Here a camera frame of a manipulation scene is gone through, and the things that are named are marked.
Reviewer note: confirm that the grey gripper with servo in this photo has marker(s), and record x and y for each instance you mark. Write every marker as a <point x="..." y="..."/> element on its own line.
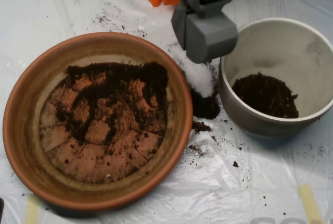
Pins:
<point x="208" y="36"/>

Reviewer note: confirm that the dark soil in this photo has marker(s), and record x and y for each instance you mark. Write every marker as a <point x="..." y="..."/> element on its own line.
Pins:
<point x="153" y="78"/>
<point x="262" y="99"/>

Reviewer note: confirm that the spilled soil heap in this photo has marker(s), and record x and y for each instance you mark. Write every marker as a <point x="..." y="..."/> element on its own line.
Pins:
<point x="205" y="106"/>

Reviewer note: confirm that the white ceramic pot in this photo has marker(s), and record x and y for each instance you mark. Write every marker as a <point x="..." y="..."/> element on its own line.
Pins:
<point x="260" y="127"/>

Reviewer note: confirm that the terracotta saucer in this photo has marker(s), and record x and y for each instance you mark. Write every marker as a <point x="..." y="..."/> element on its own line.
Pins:
<point x="26" y="143"/>

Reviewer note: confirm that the clear plastic sheet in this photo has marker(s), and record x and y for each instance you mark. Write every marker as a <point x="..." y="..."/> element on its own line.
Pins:
<point x="234" y="195"/>

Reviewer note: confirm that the beige masking tape strip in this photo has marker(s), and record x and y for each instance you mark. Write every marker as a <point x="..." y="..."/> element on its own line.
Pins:
<point x="309" y="203"/>
<point x="32" y="211"/>

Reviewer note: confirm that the dark object at edge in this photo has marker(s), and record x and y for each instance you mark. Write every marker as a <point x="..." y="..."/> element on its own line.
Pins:
<point x="1" y="208"/>

